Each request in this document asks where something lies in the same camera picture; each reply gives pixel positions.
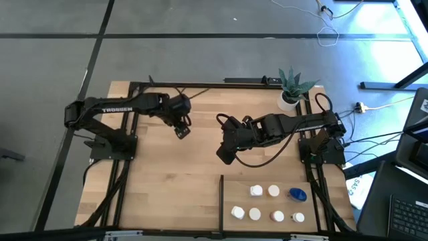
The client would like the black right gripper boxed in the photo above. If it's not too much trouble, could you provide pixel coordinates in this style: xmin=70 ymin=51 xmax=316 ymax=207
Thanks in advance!
xmin=215 ymin=113 xmax=258 ymax=165

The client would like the white bottle blue label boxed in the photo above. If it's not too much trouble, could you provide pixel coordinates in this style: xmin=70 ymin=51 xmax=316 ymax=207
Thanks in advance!
xmin=230 ymin=206 xmax=245 ymax=220

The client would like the blue Tums bottle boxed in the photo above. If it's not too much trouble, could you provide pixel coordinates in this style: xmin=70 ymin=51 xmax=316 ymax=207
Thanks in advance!
xmin=288 ymin=187 xmax=308 ymax=204

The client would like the red bottle white cap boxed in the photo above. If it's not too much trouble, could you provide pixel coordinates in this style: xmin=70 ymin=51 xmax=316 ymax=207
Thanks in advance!
xmin=270 ymin=210 xmax=286 ymax=223

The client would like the succulent plant in white pot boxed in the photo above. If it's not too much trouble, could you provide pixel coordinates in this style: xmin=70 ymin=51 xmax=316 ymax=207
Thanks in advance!
xmin=277 ymin=65 xmax=321 ymax=112

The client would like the black desk foot bar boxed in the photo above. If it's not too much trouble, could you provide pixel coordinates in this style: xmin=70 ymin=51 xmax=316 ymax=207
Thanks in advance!
xmin=343 ymin=151 xmax=399 ymax=181

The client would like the black desk surface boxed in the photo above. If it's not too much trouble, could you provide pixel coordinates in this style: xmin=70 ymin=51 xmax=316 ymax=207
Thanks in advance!
xmin=356 ymin=160 xmax=428 ymax=241

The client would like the black floor stand foot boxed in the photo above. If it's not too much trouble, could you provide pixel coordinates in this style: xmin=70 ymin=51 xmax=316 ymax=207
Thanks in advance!
xmin=0 ymin=146 xmax=26 ymax=162

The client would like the dark grey computer equipment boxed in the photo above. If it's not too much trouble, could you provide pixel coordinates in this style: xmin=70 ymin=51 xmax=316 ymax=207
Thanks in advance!
xmin=395 ymin=87 xmax=428 ymax=181

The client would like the black laptop keyboard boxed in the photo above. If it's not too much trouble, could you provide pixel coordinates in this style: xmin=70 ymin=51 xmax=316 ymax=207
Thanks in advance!
xmin=387 ymin=193 xmax=428 ymax=241

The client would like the black rig front beam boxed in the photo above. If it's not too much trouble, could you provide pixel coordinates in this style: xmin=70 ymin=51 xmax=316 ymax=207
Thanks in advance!
xmin=0 ymin=226 xmax=428 ymax=241

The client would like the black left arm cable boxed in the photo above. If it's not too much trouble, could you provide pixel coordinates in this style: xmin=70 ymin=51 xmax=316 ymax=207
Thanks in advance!
xmin=175 ymin=86 xmax=211 ymax=101

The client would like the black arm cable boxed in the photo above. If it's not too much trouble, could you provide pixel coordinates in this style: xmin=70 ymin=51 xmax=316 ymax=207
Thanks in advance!
xmin=175 ymin=86 xmax=211 ymax=101
xmin=215 ymin=92 xmax=334 ymax=168

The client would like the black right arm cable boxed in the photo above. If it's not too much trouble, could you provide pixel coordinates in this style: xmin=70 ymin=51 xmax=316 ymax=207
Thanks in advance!
xmin=215 ymin=92 xmax=334 ymax=168

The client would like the black aluminium table frame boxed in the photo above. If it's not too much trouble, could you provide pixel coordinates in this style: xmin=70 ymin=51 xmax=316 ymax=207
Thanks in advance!
xmin=76 ymin=80 xmax=357 ymax=235

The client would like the black bracket bar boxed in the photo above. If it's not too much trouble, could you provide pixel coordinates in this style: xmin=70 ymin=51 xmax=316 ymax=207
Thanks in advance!
xmin=223 ymin=76 xmax=282 ymax=85

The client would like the silver metal bracket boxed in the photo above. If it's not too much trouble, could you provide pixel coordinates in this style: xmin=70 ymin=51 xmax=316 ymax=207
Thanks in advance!
xmin=104 ymin=230 xmax=144 ymax=241
xmin=289 ymin=233 xmax=330 ymax=241

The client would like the white floor cable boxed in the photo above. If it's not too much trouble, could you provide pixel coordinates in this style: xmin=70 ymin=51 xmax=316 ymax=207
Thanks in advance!
xmin=269 ymin=0 xmax=340 ymax=48

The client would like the black cable plug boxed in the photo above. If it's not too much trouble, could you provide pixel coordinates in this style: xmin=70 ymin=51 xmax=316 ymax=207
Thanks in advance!
xmin=316 ymin=0 xmax=335 ymax=19

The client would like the black desk leg frame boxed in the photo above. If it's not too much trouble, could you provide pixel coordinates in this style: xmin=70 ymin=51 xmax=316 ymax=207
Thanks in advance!
xmin=360 ymin=62 xmax=428 ymax=91

